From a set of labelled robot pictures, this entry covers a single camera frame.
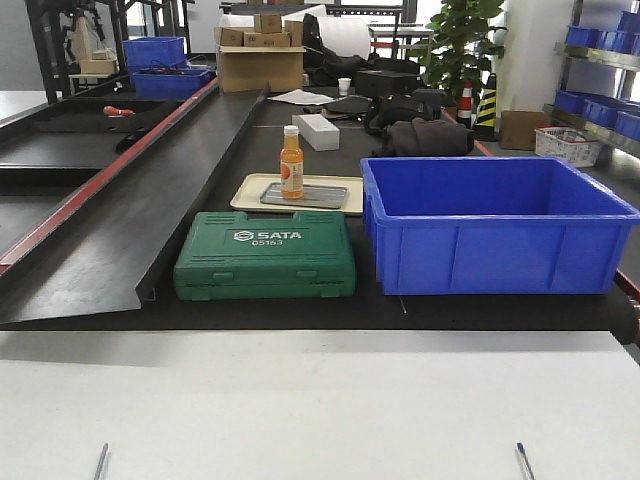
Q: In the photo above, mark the green black screwdriver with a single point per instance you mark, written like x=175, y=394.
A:
x=101, y=462
x=528, y=471

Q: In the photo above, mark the small metal tray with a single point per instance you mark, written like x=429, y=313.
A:
x=314, y=196

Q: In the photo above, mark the beige plastic tray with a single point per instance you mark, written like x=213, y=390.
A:
x=247, y=197

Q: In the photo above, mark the orange juice bottle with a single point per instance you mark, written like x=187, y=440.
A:
x=291, y=164

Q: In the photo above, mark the green SATA tool case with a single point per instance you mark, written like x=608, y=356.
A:
x=228, y=255

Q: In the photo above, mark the white rectangular box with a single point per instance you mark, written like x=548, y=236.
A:
x=320, y=133

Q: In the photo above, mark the dark grey folded jacket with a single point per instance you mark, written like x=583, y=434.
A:
x=425, y=138

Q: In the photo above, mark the large blue plastic bin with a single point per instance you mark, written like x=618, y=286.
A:
x=492, y=225

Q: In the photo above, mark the black bag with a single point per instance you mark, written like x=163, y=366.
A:
x=387, y=109

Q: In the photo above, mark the white paper cup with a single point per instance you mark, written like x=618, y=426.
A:
x=343, y=86

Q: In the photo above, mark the large cardboard box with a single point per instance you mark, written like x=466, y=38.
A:
x=255, y=68

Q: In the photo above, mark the orange white traffic cone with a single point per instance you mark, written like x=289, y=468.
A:
x=465, y=105

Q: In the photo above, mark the black yellow traffic cone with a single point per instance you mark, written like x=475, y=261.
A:
x=485, y=123

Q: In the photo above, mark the black slanted ramp panel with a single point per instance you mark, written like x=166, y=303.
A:
x=105, y=248

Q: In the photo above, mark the blue crate on left table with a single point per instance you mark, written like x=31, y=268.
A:
x=170, y=86

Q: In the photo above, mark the green potted plant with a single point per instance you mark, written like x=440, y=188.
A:
x=461, y=49

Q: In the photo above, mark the white wire basket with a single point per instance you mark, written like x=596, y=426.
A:
x=568, y=144

